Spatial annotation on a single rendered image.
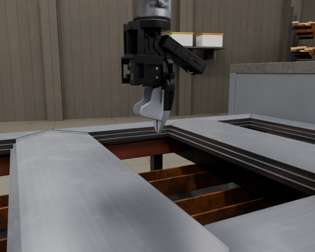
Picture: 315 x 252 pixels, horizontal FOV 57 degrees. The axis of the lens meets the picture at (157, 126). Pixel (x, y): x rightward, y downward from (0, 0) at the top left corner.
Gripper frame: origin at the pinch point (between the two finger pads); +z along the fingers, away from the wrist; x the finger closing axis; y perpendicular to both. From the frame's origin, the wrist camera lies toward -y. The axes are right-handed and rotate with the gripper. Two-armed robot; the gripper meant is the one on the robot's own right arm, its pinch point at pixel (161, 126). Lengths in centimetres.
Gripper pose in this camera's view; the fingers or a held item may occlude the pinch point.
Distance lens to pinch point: 59.4
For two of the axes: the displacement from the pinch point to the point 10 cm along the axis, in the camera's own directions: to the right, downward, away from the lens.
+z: 0.0, 9.8, 1.8
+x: 4.4, 1.6, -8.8
